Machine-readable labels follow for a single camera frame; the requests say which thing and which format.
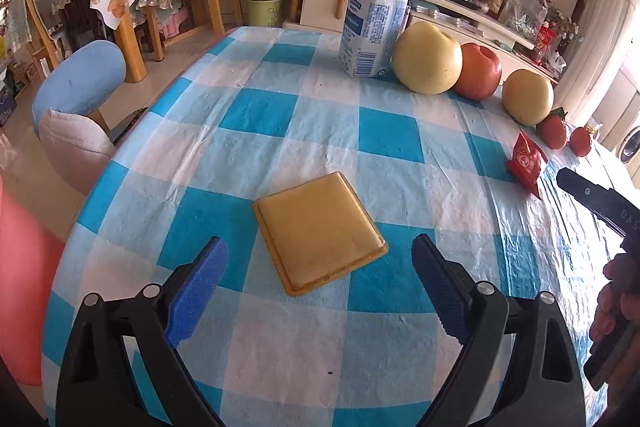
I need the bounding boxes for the red snack wrapper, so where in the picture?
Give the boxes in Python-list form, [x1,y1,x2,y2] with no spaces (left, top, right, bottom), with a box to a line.
[505,130,548,199]

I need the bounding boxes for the round yellow pear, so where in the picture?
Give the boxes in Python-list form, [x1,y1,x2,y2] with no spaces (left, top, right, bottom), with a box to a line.
[501,69,555,126]

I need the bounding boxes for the green waste bin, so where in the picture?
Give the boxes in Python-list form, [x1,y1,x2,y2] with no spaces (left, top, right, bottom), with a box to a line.
[242,0,285,28]

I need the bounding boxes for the pink plastic bin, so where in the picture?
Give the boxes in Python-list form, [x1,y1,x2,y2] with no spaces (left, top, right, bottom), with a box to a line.
[0,187,66,388]

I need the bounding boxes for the left red tomato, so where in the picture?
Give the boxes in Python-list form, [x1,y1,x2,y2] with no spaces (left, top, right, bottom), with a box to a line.
[536,107,570,151]

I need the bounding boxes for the large yellow apple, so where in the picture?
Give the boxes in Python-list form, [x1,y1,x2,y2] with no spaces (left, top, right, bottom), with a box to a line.
[391,21,463,95]

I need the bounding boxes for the clear plastic bag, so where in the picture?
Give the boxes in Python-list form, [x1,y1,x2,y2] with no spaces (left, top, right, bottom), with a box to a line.
[500,0,548,32]

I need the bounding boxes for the cat print floor mat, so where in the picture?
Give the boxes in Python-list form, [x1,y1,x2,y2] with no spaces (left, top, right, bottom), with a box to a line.
[112,107,148,142]

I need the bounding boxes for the red gift packages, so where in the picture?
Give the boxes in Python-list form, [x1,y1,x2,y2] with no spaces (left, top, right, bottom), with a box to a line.
[535,24,558,68]

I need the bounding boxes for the person's right hand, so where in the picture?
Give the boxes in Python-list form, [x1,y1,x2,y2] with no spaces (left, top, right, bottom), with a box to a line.
[589,252,640,343]

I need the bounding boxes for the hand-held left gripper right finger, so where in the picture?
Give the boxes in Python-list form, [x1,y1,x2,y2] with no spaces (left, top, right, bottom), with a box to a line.
[411,234,586,427]

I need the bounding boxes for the red tomato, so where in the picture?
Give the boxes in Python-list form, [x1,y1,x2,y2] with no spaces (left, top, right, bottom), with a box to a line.
[536,107,570,151]
[570,125,593,158]

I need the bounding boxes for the white washing machine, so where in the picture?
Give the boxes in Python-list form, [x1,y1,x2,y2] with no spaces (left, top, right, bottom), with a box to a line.
[617,109,640,168]

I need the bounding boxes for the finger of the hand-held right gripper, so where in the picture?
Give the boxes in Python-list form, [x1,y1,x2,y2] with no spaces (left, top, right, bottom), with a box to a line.
[556,167,626,238]

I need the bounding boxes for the white lace drape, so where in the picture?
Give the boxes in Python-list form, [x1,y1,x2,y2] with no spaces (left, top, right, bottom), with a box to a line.
[552,0,631,118]

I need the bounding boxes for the blue white checkered tablecloth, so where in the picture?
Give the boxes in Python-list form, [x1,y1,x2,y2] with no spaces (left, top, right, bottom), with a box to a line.
[42,26,631,427]

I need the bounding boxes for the red apple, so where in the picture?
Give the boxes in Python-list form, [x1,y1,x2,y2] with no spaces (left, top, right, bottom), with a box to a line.
[452,43,503,102]

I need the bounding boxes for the white plastic bottle blue label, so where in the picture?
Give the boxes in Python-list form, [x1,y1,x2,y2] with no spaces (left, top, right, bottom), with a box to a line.
[338,0,411,79]

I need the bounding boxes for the cream tv cabinet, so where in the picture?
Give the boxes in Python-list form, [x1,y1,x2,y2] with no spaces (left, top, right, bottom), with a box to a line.
[282,0,558,82]

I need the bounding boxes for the plain wooden chair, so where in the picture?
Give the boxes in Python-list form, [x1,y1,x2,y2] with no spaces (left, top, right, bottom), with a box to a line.
[22,0,56,72]

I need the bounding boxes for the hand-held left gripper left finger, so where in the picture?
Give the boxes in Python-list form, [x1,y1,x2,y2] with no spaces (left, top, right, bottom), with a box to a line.
[56,237,230,427]

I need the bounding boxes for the yellow square pad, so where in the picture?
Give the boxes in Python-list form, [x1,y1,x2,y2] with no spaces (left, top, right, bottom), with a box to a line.
[252,171,390,298]

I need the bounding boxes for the blue padded chair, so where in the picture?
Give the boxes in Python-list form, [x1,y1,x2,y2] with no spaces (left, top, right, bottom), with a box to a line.
[31,40,127,140]

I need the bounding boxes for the right red tomato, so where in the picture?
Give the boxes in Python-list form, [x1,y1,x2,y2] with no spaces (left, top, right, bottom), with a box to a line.
[570,125,593,158]

